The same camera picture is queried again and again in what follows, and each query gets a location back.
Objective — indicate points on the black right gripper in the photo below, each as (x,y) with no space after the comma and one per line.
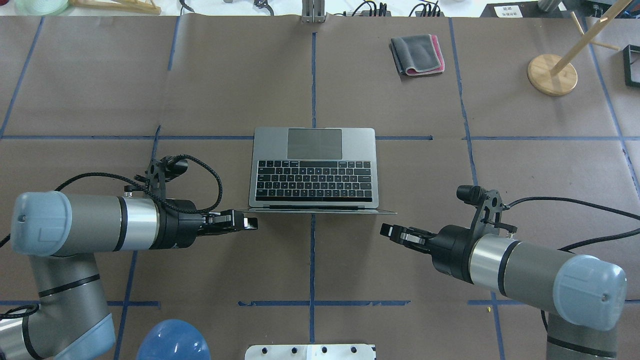
(451,248)

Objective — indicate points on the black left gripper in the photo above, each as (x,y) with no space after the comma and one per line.
(179,230)

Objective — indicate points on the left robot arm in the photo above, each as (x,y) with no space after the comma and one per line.
(61,233)

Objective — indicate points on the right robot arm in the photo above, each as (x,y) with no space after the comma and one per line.
(583,295)

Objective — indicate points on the grey open laptop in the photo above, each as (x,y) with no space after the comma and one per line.
(298,170)

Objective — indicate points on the blue round object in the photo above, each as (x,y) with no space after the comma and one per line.
(174,339)

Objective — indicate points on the white plate with holes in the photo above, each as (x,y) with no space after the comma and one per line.
(347,351)

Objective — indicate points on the folded grey pink cloth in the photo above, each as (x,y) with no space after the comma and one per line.
(417,55)

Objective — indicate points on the blue tape strip lengthwise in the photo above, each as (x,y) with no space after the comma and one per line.
(312,275)

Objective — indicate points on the wooden stand round base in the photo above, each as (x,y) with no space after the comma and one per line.
(556,76)

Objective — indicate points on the black power strip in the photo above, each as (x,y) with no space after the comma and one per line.
(368,9)

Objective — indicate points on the wooden rack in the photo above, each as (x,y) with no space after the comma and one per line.
(148,7)

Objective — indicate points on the blue tape strip crosswise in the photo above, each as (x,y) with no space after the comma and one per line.
(379,138)

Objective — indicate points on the white label sign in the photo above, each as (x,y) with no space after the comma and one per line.
(508,11)

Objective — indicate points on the green tape roll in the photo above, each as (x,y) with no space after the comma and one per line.
(40,7)

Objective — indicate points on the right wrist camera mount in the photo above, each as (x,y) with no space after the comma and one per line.
(489,208)

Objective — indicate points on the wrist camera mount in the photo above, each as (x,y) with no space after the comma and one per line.
(489,208)
(159,172)

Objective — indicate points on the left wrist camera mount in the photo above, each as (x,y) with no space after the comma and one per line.
(159,172)

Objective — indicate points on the black frame object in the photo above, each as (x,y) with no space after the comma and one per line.
(631,65)

